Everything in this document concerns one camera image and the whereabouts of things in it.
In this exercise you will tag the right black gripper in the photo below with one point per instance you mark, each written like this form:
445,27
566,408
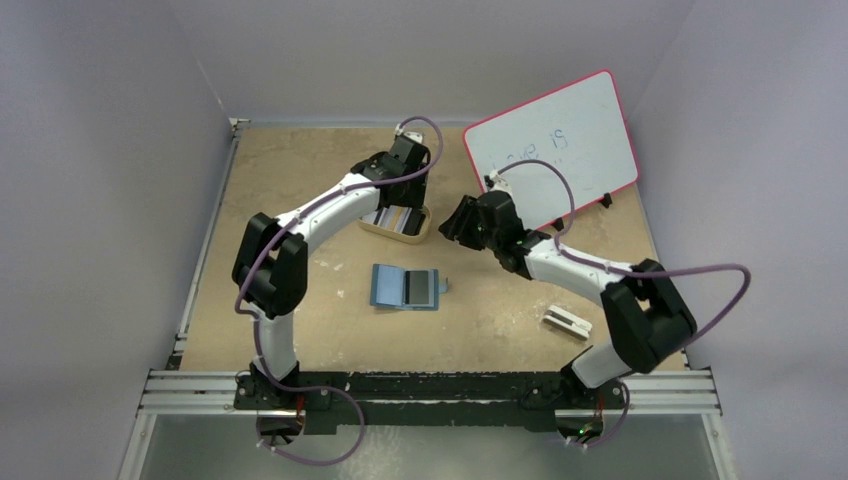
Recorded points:
463,225

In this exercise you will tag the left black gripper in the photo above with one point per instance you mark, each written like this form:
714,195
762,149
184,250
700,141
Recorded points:
413,198

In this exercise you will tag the credit cards stack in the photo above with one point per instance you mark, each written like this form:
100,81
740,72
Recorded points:
401,220

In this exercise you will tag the tan oval tray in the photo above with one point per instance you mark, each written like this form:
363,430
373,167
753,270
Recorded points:
411,240

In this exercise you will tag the grey striped credit card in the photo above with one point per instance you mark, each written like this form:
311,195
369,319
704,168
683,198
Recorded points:
419,288

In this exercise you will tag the blue card holder wallet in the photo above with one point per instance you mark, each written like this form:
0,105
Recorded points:
394,287

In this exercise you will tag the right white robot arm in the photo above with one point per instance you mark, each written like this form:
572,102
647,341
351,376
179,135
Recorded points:
646,317

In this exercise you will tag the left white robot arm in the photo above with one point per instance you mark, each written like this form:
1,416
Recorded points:
271,267

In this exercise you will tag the white black eraser block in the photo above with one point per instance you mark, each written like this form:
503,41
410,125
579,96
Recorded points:
567,322

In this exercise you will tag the pink framed whiteboard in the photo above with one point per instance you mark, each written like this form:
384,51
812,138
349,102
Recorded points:
565,149

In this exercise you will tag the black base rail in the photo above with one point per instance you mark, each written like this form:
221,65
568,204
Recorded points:
537,401

